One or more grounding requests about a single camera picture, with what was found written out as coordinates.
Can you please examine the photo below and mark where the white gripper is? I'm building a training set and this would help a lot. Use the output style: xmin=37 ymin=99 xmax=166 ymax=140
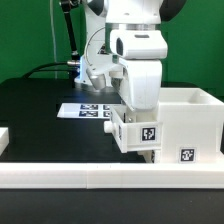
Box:
xmin=119 ymin=58 xmax=162 ymax=111

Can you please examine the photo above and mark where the black cable on table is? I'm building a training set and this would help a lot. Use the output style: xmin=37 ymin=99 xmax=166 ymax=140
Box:
xmin=21 ymin=59 xmax=82 ymax=79

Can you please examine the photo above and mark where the fiducial marker sheet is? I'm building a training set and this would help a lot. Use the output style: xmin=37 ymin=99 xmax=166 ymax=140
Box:
xmin=57 ymin=103 xmax=111 ymax=119

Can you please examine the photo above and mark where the white front barrier rail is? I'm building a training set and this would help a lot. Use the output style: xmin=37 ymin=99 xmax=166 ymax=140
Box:
xmin=0 ymin=154 xmax=224 ymax=189

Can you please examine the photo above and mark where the white block at left edge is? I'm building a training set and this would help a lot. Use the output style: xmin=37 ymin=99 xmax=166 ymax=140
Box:
xmin=0 ymin=127 xmax=9 ymax=155

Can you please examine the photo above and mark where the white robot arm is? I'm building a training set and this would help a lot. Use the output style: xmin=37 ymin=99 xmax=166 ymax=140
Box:
xmin=83 ymin=0 xmax=187 ymax=111

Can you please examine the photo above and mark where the white drawer cabinet frame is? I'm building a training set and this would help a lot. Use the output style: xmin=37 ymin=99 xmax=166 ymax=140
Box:
xmin=138 ymin=87 xmax=224 ymax=165

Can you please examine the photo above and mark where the white drawer box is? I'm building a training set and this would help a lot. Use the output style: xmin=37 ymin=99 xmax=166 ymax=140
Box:
xmin=104 ymin=105 xmax=162 ymax=153

